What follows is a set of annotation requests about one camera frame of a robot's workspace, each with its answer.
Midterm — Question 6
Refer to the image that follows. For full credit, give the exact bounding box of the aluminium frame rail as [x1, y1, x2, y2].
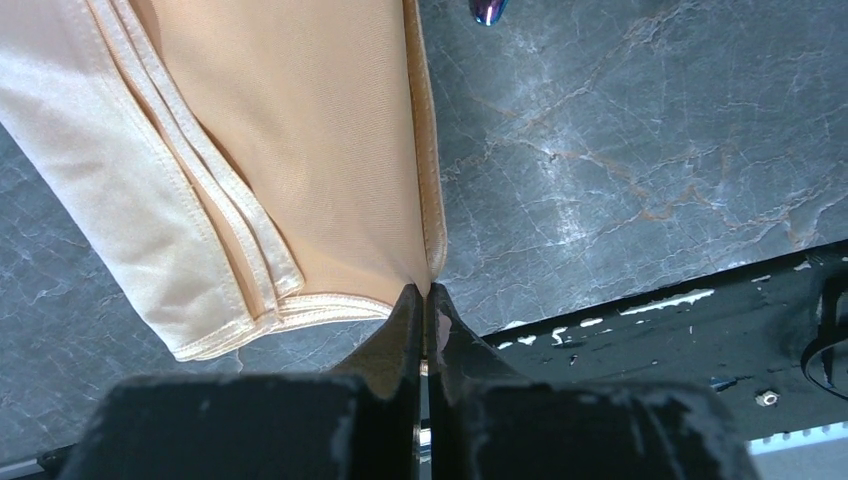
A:
[747, 421, 847, 480]

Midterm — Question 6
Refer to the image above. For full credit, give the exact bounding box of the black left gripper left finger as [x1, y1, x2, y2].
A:
[60, 285, 424, 479]

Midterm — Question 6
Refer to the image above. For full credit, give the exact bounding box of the iridescent rainbow knife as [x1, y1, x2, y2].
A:
[468, 0, 509, 27]

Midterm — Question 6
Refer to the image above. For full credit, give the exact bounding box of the peach cloth napkin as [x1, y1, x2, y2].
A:
[1, 1, 447, 362]

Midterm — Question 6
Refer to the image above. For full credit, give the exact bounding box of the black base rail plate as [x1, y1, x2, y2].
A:
[486, 241, 847, 439]

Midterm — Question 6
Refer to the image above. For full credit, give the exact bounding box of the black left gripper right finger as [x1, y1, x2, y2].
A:
[427, 283, 758, 479]

